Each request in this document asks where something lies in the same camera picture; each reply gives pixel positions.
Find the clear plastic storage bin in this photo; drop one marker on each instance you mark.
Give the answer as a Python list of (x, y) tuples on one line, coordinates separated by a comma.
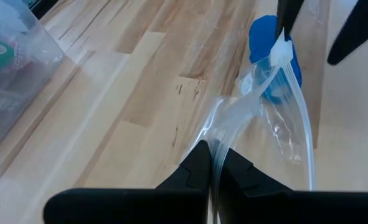
[(21, 77)]

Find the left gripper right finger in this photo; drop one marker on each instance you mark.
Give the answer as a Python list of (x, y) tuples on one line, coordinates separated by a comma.
[(280, 207)]

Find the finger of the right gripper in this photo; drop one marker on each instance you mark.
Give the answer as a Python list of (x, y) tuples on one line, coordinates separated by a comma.
[(358, 28), (288, 12)]

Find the blue elastic bandage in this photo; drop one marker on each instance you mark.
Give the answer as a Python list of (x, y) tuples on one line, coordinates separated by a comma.
[(261, 37)]

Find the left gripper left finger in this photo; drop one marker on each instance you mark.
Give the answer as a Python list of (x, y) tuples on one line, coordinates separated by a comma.
[(140, 205)]

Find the clear plastic bag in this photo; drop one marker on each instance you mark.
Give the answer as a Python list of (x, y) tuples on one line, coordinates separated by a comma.
[(264, 124)]

